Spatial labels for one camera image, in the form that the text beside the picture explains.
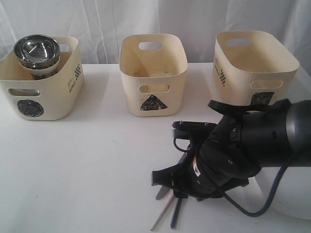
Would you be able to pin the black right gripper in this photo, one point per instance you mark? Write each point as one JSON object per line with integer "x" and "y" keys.
{"x": 220, "y": 162}

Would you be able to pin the wooden chopstick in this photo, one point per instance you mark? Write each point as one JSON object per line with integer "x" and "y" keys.
{"x": 163, "y": 212}

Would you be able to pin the steel table knife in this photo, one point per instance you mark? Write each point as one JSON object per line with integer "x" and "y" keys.
{"x": 165, "y": 190}

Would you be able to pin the steel spoon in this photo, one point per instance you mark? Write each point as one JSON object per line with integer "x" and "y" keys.
{"x": 176, "y": 212}

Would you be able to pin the white ceramic bowl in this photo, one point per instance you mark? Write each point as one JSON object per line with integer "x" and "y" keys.
{"x": 45, "y": 71}

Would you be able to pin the steel mug with solid handle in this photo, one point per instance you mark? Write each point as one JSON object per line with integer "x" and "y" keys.
{"x": 24, "y": 92}

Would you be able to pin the stainless steel bowl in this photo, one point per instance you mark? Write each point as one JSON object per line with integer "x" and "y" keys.
{"x": 42, "y": 63}
{"x": 35, "y": 50}

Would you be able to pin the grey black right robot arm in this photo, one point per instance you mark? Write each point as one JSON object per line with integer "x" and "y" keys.
{"x": 281, "y": 134}

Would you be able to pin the large white square plate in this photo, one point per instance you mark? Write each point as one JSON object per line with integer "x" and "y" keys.
{"x": 293, "y": 195}

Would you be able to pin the cream bin with triangle mark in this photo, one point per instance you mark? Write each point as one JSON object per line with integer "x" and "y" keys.
{"x": 153, "y": 71}

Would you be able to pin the cream bin with square mark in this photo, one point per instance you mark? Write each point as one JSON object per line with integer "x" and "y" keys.
{"x": 251, "y": 67}

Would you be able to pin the cream bin with circle mark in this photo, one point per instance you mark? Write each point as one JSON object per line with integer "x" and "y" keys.
{"x": 58, "y": 93}

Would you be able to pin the white backdrop curtain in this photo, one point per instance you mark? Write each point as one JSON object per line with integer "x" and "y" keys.
{"x": 101, "y": 25}

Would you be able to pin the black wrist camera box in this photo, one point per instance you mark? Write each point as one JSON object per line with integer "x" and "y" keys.
{"x": 186, "y": 129}

